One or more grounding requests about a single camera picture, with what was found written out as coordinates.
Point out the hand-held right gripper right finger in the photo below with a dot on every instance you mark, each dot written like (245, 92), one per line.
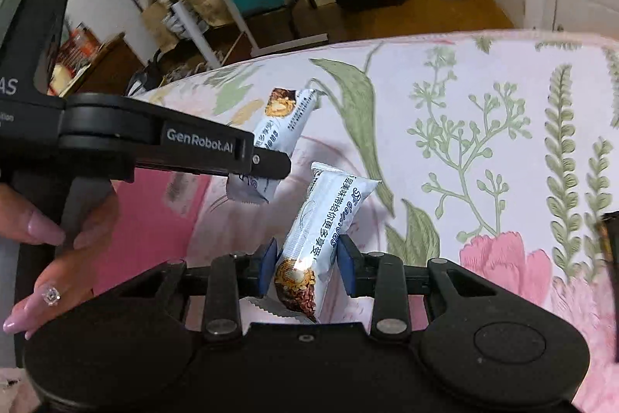
(346, 265)

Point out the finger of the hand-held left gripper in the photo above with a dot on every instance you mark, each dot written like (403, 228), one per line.
(217, 151)

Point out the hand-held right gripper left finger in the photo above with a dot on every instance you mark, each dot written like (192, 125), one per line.
(269, 265)

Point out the white snack bar packet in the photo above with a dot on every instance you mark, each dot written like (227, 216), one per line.
(329, 210)
(286, 118)

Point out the pink cardboard box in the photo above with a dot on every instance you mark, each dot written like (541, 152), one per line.
(145, 219)

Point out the black snack packet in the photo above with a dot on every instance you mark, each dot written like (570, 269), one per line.
(610, 277)

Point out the person's left hand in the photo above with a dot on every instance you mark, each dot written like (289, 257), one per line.
(72, 268)

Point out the wooden nightstand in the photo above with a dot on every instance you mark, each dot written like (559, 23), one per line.
(109, 64)

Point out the black bag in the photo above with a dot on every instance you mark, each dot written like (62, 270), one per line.
(147, 74)

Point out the brown cardboard box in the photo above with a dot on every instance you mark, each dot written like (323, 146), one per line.
(159, 21)

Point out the floral bed sheet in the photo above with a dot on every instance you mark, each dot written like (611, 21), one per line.
(483, 127)

